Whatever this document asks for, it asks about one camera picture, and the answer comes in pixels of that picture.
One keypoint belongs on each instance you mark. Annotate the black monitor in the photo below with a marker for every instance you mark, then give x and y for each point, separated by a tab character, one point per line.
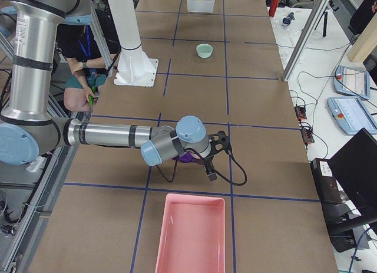
354	167

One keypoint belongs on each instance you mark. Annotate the purple cloth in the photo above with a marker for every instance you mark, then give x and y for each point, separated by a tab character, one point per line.
186	158

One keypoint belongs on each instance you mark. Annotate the pink plastic bin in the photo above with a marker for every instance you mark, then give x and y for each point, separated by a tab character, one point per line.
192	235

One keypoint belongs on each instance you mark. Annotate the clear plastic bin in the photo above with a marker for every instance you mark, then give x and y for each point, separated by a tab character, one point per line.
200	6

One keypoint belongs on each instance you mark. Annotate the seated person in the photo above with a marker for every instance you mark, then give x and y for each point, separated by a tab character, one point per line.
88	70

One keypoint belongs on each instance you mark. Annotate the aluminium frame post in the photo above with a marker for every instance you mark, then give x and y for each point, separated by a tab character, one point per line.
313	19

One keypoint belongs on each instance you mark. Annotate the red cylinder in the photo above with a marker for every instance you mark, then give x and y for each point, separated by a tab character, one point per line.
273	6

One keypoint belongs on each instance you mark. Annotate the folded blue umbrella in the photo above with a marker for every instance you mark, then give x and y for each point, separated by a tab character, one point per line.
288	19

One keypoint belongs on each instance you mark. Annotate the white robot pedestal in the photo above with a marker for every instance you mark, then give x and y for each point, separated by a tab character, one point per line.
134	67

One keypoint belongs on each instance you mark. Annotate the teach pendant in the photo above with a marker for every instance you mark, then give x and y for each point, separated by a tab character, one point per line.
351	114
351	82

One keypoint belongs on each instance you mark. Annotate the teach pendant far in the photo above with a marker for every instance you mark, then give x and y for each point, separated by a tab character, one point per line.
351	82

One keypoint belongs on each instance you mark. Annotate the teach pendant near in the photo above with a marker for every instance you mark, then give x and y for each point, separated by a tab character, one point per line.
351	114

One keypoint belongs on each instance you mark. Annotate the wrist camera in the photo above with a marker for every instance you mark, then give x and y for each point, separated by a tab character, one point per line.
219	141

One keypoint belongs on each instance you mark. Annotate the mint green bowl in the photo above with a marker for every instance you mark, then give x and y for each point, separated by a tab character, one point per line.
204	50

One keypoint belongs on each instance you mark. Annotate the black box device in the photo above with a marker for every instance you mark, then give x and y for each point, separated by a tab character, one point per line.
325	182

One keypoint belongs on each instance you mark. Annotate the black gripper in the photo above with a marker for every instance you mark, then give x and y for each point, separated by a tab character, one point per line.
208	167

